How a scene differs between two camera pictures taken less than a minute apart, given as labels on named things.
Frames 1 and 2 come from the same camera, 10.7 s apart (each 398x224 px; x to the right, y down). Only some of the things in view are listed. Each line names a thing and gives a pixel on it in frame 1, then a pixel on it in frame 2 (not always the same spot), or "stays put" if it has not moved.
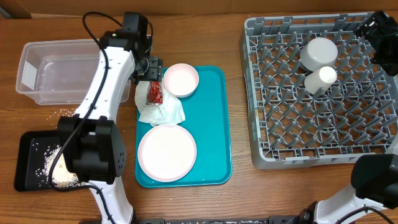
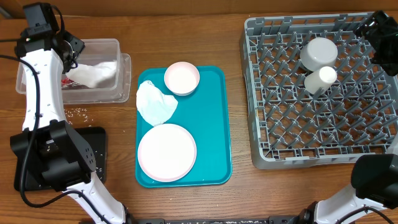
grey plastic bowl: x=318 y=52 stays put
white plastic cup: x=317 y=82 stays put
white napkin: x=171 y=110 to x=98 y=74
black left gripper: x=155 y=71 to x=78 y=45
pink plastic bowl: x=181 y=79 stays put
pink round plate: x=166 y=153 stays put
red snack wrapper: x=155 y=94 to x=67 y=83
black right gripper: x=385 y=24 stays put
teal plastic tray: x=208 y=113 stays put
